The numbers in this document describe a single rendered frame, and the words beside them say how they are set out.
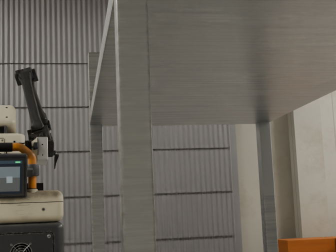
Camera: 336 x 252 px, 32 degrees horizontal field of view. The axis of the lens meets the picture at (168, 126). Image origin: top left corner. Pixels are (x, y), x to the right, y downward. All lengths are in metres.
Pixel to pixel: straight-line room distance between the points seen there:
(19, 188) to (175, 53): 1.60
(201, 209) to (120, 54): 5.56
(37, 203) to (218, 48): 1.66
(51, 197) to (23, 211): 0.12
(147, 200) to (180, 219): 5.51
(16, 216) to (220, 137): 4.07
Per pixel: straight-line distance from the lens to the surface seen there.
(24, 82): 3.05
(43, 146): 2.80
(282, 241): 5.95
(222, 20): 0.69
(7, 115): 2.81
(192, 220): 6.07
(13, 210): 2.36
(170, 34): 0.73
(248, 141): 6.32
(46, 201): 2.37
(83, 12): 6.31
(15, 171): 2.32
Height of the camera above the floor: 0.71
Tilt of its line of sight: 8 degrees up
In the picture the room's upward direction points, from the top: 2 degrees counter-clockwise
